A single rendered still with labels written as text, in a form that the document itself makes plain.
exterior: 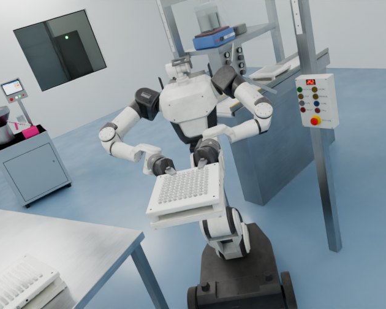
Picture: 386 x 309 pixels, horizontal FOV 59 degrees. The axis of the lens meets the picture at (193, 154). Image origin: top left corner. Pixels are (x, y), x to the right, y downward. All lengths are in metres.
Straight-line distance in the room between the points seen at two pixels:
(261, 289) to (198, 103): 1.03
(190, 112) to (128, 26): 5.91
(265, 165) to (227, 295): 1.17
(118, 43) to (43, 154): 3.64
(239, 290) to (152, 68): 6.18
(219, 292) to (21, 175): 2.98
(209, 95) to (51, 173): 3.08
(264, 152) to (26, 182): 2.81
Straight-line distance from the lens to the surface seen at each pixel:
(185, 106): 1.66
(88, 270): 1.36
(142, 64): 7.54
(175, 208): 1.11
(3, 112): 4.43
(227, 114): 2.41
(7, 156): 4.33
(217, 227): 1.76
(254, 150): 2.66
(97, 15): 7.29
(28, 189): 4.45
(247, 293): 1.99
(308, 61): 1.81
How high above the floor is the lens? 1.65
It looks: 24 degrees down
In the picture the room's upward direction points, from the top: 18 degrees counter-clockwise
